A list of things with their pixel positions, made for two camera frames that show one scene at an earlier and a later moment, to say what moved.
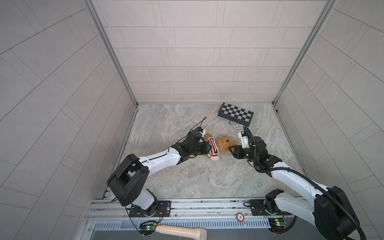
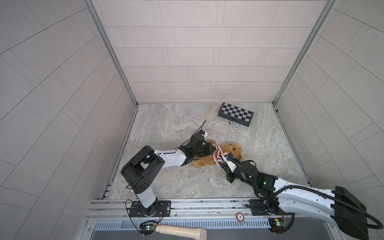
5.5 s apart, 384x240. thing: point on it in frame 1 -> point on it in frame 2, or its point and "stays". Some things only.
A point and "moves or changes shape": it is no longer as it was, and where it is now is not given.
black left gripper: [204, 145] stays
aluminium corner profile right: [329, 5] stays
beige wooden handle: [187, 232] stays
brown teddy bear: [223, 143] -> [208, 161]
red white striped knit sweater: [213, 152] moves or changes shape
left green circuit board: [148, 227] stays
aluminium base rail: [108, 214] stays
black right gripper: [237, 151] -> [228, 175]
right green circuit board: [276, 225] stays
